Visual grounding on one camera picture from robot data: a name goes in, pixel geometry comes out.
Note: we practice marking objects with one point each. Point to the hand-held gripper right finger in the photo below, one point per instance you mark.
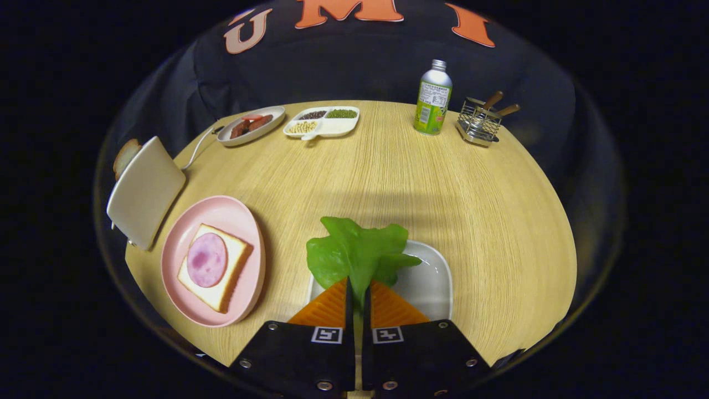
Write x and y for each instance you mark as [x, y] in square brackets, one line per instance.
[415, 360]

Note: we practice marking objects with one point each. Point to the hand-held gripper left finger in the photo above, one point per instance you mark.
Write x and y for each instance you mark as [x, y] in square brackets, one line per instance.
[310, 360]

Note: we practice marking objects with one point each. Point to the green lettuce leaf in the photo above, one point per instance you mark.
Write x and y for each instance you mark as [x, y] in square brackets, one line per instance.
[354, 249]

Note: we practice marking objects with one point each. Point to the toasted bread slice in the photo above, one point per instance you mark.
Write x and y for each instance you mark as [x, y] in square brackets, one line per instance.
[124, 155]

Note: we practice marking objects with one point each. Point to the white square plate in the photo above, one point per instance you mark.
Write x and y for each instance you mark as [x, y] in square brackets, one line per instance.
[426, 282]

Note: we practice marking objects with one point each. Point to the white bread slice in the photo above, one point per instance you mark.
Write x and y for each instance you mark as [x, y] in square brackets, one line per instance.
[219, 296]

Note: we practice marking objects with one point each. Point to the pink ham slice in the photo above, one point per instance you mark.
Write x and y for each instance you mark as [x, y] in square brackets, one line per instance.
[206, 260]

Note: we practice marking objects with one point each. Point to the pink plate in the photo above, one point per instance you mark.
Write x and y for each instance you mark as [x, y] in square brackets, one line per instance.
[221, 210]

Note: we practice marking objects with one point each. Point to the white divided bean dish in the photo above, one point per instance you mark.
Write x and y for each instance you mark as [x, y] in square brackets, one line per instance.
[338, 127]

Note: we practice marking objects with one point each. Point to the white toaster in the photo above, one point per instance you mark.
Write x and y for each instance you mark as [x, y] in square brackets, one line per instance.
[145, 191]

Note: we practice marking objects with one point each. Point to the brown meat piece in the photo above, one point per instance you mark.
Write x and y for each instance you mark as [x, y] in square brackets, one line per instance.
[239, 129]
[260, 123]

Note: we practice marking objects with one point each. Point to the grey round plate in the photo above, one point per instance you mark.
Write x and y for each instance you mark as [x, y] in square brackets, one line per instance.
[279, 113]

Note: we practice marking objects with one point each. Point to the green label metal bottle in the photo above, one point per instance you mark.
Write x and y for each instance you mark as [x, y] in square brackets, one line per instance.
[432, 111]

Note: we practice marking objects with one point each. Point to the black backdrop cloth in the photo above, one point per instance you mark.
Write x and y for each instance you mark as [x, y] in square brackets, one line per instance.
[360, 61]

